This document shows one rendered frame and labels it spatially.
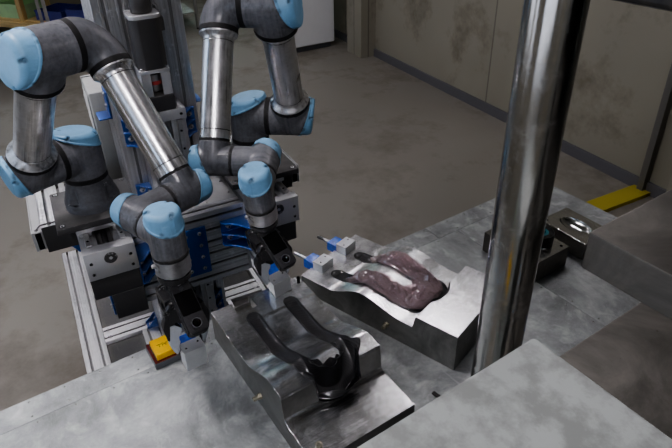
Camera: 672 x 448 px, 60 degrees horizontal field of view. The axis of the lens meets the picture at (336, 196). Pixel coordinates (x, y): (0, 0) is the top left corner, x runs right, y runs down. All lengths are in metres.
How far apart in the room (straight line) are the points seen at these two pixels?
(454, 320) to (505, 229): 0.81
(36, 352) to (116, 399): 1.49
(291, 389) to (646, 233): 0.82
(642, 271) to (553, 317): 1.05
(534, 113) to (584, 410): 0.28
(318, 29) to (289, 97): 4.90
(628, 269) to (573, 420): 0.19
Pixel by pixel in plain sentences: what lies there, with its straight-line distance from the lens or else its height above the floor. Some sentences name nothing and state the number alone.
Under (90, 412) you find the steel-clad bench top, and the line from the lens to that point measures 1.54.
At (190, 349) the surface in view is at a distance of 1.38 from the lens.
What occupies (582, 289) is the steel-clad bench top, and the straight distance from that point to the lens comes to 1.85.
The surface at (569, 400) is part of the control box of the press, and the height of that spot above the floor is 1.47.
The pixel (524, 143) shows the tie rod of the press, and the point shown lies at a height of 1.64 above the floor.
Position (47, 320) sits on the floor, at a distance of 3.16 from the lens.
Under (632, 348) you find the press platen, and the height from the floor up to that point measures 1.29.
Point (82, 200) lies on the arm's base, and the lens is 1.76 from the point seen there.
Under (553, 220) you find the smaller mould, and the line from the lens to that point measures 2.01.
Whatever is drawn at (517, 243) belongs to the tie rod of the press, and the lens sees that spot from 0.70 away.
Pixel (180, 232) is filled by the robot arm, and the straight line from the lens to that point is 1.20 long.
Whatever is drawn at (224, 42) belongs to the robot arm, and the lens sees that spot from 1.49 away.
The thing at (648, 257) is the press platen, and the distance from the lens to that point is 0.68.
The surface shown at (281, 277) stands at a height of 0.95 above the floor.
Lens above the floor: 1.91
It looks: 31 degrees down
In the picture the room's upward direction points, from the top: 1 degrees counter-clockwise
